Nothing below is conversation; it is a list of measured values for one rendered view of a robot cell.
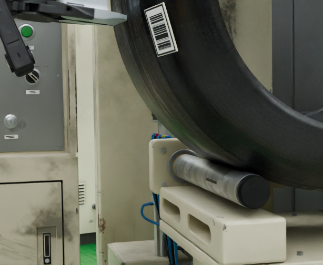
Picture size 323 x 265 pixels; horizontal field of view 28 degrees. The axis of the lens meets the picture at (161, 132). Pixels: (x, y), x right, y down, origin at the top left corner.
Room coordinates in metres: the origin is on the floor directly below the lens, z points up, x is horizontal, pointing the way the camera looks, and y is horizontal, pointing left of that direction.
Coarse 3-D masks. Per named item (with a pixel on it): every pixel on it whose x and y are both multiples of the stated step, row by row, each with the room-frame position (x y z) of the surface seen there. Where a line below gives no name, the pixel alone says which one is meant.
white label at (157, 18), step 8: (152, 8) 0.81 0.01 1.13; (160, 8) 0.79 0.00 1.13; (152, 16) 0.81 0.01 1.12; (160, 16) 0.80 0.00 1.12; (152, 24) 0.81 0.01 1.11; (160, 24) 0.80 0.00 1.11; (168, 24) 0.79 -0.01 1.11; (152, 32) 0.82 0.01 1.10; (160, 32) 0.80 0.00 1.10; (168, 32) 0.79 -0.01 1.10; (160, 40) 0.81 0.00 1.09; (168, 40) 0.80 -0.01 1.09; (160, 48) 0.81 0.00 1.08; (168, 48) 0.80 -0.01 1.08; (176, 48) 0.79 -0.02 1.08
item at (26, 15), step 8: (8, 0) 0.85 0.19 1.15; (16, 0) 0.84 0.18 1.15; (24, 0) 0.84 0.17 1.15; (32, 0) 0.84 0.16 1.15; (40, 0) 0.84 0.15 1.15; (48, 0) 0.84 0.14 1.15; (16, 8) 0.84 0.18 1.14; (24, 8) 0.83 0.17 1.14; (16, 16) 0.87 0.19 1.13; (24, 16) 0.86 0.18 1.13; (32, 16) 0.86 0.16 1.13; (40, 16) 0.85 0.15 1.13; (48, 16) 0.85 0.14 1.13; (56, 16) 0.86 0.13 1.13
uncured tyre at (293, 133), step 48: (144, 0) 0.82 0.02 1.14; (192, 0) 0.80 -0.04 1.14; (144, 48) 0.85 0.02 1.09; (192, 48) 0.80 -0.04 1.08; (144, 96) 0.99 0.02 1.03; (192, 96) 0.82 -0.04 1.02; (240, 96) 0.81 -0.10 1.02; (192, 144) 0.97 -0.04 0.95; (240, 144) 0.84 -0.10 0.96; (288, 144) 0.83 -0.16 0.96
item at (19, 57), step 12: (0, 0) 0.84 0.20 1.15; (0, 12) 0.84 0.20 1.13; (0, 24) 0.84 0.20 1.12; (12, 24) 0.84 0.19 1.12; (0, 36) 0.84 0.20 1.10; (12, 36) 0.84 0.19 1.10; (12, 48) 0.84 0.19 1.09; (24, 48) 0.84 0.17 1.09; (12, 60) 0.84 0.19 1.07; (24, 60) 0.84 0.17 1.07; (12, 72) 0.86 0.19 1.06; (24, 72) 0.85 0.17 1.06
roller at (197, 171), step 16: (176, 160) 1.15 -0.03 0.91; (192, 160) 1.08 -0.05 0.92; (208, 160) 1.04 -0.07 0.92; (192, 176) 1.04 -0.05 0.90; (208, 176) 0.96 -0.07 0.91; (224, 176) 0.90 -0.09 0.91; (240, 176) 0.86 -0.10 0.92; (256, 176) 0.84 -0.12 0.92; (224, 192) 0.89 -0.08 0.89; (240, 192) 0.84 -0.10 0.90; (256, 192) 0.84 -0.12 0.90; (256, 208) 0.84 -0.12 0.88
